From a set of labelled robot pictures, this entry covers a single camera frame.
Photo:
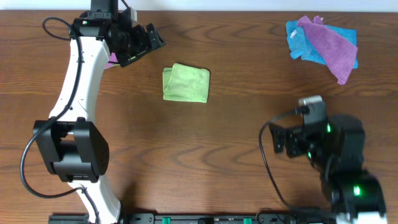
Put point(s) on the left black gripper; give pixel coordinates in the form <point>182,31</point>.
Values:
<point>140,45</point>

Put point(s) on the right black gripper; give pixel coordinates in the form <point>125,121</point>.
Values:
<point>292,142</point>

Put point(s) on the green microfiber cloth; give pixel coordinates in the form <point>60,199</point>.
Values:
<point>185,83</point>

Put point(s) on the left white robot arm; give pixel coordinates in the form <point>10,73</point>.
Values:
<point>69,142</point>

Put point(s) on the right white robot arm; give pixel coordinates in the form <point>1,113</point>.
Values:
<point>334,147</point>

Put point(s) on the folded purple cloth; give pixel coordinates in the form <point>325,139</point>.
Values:
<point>112,61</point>

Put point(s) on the purple cloth on blue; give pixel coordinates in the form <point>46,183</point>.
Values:
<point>338,53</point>

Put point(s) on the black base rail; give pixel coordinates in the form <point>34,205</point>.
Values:
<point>263,216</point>

